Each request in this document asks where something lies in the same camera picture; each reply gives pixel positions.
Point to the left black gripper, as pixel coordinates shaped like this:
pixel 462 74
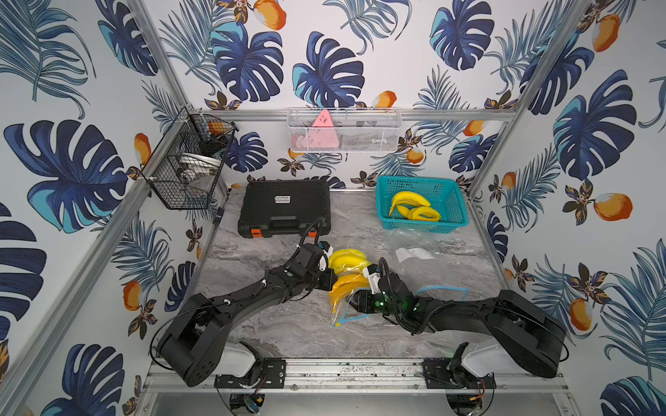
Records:
pixel 323 278

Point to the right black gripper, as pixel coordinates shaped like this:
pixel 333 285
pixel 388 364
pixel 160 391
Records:
pixel 362 299

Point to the yellow banana bunch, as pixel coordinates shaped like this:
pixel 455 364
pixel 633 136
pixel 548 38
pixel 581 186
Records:
pixel 348 261
pixel 408 198

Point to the orange-yellow banana pair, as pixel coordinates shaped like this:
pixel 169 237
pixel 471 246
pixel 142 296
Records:
pixel 344 287

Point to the clear zip-top bag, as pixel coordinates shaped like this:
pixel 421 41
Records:
pixel 346 312
pixel 416 259

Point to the single yellow banana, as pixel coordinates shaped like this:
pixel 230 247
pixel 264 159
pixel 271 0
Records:
pixel 424 213

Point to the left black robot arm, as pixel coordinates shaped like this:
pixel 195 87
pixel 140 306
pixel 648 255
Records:
pixel 192 343

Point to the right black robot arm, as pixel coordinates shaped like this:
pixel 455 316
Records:
pixel 532 338

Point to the black plastic tool case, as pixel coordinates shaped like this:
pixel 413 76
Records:
pixel 275 207

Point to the teal plastic basket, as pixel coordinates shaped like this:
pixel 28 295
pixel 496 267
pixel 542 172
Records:
pixel 445 196

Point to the pink triangular item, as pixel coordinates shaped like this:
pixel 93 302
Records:
pixel 322 134

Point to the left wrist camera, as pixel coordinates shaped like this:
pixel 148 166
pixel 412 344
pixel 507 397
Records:
pixel 324 262

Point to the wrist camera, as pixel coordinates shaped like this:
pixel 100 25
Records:
pixel 373 275
pixel 324 262

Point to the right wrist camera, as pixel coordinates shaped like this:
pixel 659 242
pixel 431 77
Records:
pixel 373 275

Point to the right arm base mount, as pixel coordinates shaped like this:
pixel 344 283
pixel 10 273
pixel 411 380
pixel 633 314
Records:
pixel 449 373

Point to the aluminium front rail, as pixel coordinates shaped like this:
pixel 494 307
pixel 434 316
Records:
pixel 355 376

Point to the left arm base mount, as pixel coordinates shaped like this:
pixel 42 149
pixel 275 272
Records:
pixel 244 367

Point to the white wire wall basket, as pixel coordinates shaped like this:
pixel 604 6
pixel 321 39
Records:
pixel 359 130

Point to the black wire basket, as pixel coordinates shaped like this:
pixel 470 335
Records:
pixel 189 165

